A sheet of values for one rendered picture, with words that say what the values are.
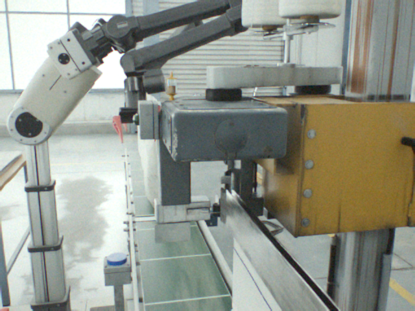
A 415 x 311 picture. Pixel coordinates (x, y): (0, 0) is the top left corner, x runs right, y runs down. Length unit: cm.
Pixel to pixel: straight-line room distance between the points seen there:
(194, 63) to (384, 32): 764
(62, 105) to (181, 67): 712
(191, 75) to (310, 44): 274
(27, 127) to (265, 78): 94
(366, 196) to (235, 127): 40
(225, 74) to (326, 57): 872
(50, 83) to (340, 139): 99
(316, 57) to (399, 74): 846
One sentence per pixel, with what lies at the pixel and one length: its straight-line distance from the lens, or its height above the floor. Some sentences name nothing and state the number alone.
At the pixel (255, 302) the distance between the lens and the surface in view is 90.
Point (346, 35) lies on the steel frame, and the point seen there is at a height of 205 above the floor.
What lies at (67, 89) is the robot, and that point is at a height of 133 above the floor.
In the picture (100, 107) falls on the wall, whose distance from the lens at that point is 859.
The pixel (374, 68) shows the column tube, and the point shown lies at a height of 141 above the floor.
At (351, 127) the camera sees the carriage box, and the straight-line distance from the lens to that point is 98.
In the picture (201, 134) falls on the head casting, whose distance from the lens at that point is 79.
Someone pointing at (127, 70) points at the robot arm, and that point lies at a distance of 128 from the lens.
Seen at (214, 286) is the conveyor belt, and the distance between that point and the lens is 204.
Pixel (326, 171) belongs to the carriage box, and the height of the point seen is 118.
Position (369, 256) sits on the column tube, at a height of 92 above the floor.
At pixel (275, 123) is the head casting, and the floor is 131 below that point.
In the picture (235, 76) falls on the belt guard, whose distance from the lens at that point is 98.
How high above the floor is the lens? 142
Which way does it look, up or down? 13 degrees down
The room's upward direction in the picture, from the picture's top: straight up
